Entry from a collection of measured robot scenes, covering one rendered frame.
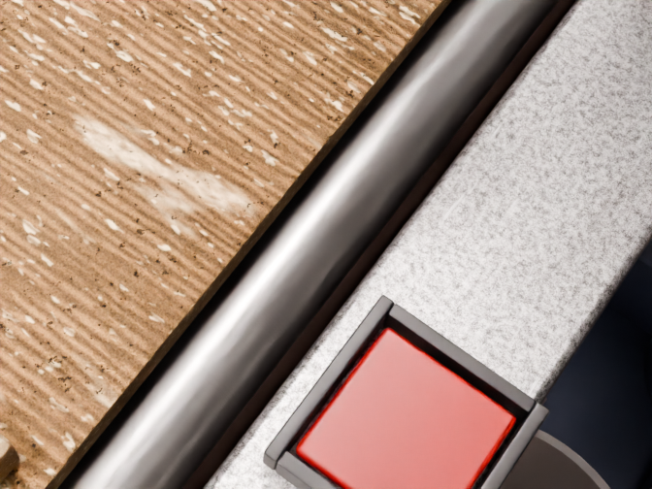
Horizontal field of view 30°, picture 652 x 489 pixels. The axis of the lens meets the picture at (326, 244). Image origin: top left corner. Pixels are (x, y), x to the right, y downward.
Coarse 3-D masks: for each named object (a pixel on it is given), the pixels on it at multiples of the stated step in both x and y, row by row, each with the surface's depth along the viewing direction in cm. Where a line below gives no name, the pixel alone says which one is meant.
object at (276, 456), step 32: (384, 320) 47; (416, 320) 46; (352, 352) 45; (448, 352) 45; (320, 384) 44; (480, 384) 45; (512, 384) 45; (544, 416) 45; (288, 448) 44; (512, 448) 44; (288, 480) 44; (320, 480) 43
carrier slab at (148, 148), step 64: (0, 0) 49; (64, 0) 49; (128, 0) 50; (192, 0) 50; (256, 0) 50; (320, 0) 50; (384, 0) 50; (448, 0) 52; (0, 64) 48; (64, 64) 48; (128, 64) 48; (192, 64) 49; (256, 64) 49; (320, 64) 49; (384, 64) 49; (0, 128) 47; (64, 128) 47; (128, 128) 47; (192, 128) 48; (256, 128) 48; (320, 128) 48; (0, 192) 46; (64, 192) 46; (128, 192) 46; (192, 192) 47; (256, 192) 47; (0, 256) 45; (64, 256) 45; (128, 256) 45; (192, 256) 46; (0, 320) 44; (64, 320) 44; (128, 320) 44; (192, 320) 46; (0, 384) 43; (64, 384) 43; (128, 384) 44; (64, 448) 42
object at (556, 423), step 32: (640, 256) 133; (640, 288) 138; (608, 320) 145; (640, 320) 144; (576, 352) 143; (608, 352) 144; (640, 352) 144; (576, 384) 142; (608, 384) 142; (640, 384) 143; (576, 416) 140; (608, 416) 141; (640, 416) 141; (576, 448) 139; (608, 448) 139; (640, 448) 140; (608, 480) 138; (640, 480) 138
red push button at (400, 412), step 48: (384, 336) 46; (384, 384) 45; (432, 384) 45; (336, 432) 44; (384, 432) 44; (432, 432) 44; (480, 432) 45; (336, 480) 44; (384, 480) 44; (432, 480) 44
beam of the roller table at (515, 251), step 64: (576, 0) 54; (640, 0) 54; (576, 64) 52; (640, 64) 53; (512, 128) 51; (576, 128) 51; (640, 128) 52; (448, 192) 50; (512, 192) 50; (576, 192) 50; (640, 192) 50; (384, 256) 49; (448, 256) 49; (512, 256) 49; (576, 256) 49; (448, 320) 48; (512, 320) 48; (576, 320) 48; (256, 448) 45
